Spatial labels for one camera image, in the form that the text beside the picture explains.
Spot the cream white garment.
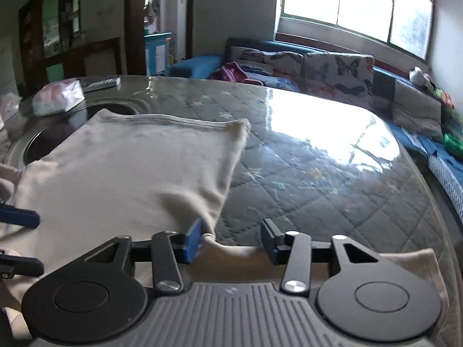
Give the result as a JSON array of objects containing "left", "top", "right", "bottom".
[{"left": 1, "top": 110, "right": 448, "bottom": 346}]

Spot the black induction cooktop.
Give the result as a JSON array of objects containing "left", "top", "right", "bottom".
[{"left": 23, "top": 104, "right": 138, "bottom": 165}]

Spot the pink white tissue pack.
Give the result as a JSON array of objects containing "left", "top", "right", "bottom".
[{"left": 32, "top": 78, "right": 85, "bottom": 117}]

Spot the grey remote control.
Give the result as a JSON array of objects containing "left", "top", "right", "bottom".
[{"left": 81, "top": 77, "right": 121, "bottom": 93}]

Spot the dark wooden display cabinet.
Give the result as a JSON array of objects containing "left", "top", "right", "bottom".
[{"left": 18, "top": 0, "right": 122, "bottom": 96}]

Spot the small butterfly pillow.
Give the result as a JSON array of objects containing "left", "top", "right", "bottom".
[{"left": 229, "top": 46, "right": 304, "bottom": 93}]

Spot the large butterfly pillow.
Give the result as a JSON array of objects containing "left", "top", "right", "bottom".
[{"left": 303, "top": 53, "right": 375, "bottom": 110}]

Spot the blue sofa cover cloth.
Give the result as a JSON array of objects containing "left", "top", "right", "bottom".
[{"left": 394, "top": 124, "right": 463, "bottom": 221}]

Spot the grey cushion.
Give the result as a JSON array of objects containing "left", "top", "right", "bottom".
[{"left": 392, "top": 80, "right": 443, "bottom": 142}]

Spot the blue corner sofa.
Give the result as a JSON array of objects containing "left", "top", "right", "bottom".
[{"left": 166, "top": 38, "right": 462, "bottom": 215}]

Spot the magenta cloth on sofa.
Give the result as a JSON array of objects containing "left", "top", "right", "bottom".
[{"left": 210, "top": 61, "right": 264, "bottom": 86}]

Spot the green plastic bowl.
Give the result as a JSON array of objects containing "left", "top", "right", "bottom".
[{"left": 443, "top": 133, "right": 463, "bottom": 160}]

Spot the blue white cabinet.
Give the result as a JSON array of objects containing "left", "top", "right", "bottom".
[{"left": 144, "top": 32, "right": 172, "bottom": 76}]

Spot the panda plush toy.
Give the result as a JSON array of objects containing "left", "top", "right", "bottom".
[{"left": 409, "top": 67, "right": 435, "bottom": 90}]

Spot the pink green plush toy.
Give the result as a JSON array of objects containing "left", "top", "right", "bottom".
[{"left": 435, "top": 88, "right": 454, "bottom": 110}]

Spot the window with green frame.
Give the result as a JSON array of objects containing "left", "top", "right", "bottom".
[{"left": 282, "top": 0, "right": 435, "bottom": 60}]

